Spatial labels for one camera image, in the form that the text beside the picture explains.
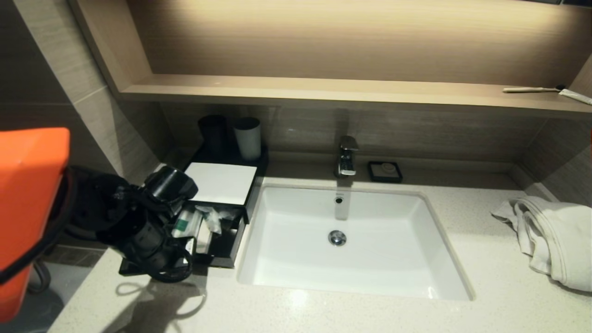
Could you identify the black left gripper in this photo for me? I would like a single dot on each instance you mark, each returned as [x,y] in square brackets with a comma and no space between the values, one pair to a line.
[152,245]

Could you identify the long clear toothbrush packet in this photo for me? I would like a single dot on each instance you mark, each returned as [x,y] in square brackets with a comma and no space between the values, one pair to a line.
[185,224]

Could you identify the small clear green-print packet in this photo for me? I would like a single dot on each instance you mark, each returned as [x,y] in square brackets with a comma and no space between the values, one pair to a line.
[210,219]

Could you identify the black box drawer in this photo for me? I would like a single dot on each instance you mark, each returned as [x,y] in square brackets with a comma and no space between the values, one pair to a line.
[226,252]

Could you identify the orange and black left arm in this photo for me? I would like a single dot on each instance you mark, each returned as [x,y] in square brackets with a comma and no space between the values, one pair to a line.
[27,208]

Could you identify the white oblong amenity packet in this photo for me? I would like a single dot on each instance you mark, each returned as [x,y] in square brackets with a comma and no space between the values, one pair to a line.
[203,243]

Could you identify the crumpled clear plastic packet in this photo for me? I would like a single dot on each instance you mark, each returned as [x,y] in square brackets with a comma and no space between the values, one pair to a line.
[231,215]

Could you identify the black cup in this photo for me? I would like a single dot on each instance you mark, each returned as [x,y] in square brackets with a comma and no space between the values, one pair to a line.
[212,134]

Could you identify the white cup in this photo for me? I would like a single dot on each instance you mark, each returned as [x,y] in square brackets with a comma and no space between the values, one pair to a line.
[248,138]

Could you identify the chrome sink drain stopper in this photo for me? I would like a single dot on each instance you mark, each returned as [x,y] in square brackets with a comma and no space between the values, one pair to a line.
[337,238]

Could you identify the chrome faucet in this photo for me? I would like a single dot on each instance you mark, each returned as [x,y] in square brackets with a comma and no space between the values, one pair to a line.
[347,157]

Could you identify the white rectangular sink basin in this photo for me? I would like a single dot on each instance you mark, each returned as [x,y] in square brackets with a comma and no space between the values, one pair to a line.
[370,259]

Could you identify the black square soap dish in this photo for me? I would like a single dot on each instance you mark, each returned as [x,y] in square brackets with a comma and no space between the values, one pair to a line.
[371,178]

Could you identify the round soap bar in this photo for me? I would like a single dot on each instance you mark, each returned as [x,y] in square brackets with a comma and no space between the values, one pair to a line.
[386,170]

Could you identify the white folded towel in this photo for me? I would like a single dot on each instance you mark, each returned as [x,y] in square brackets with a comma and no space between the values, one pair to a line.
[555,240]

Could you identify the beige toothbrush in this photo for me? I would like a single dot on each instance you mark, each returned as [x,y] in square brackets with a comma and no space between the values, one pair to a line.
[532,89]

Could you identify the white toothpaste tube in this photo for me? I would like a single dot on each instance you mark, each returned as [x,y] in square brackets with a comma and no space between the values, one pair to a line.
[576,96]

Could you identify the wooden wall shelf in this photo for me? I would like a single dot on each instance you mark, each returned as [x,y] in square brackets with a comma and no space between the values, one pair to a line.
[323,90]

